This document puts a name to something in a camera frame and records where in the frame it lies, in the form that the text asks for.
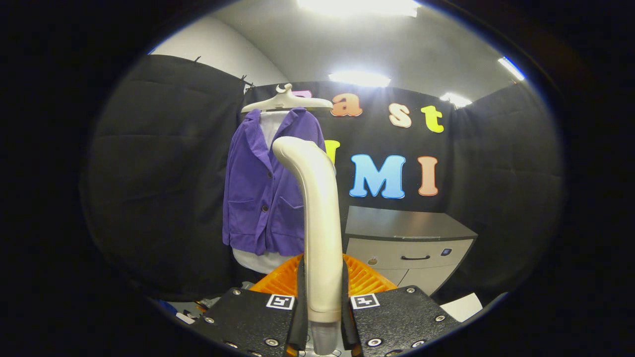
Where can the grey cabinet with dark top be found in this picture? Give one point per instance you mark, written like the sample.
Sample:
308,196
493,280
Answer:
397,223

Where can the white shirt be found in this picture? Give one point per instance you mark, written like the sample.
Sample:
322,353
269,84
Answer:
263,263

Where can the purple jacket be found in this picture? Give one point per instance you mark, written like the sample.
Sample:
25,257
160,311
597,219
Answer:
253,198

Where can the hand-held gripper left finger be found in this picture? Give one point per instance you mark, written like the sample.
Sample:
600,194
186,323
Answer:
248,320

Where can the white plastic clothes hanger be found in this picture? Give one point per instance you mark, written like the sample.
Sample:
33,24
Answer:
287,101

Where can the white paper sheet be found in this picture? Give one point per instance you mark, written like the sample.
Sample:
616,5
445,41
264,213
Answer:
461,307

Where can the large ceiling light panel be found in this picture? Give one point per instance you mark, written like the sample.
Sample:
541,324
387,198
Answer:
357,6

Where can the white garment steamer head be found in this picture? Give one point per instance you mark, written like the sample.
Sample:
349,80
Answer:
322,233

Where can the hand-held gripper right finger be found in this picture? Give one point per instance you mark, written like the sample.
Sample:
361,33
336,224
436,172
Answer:
402,317

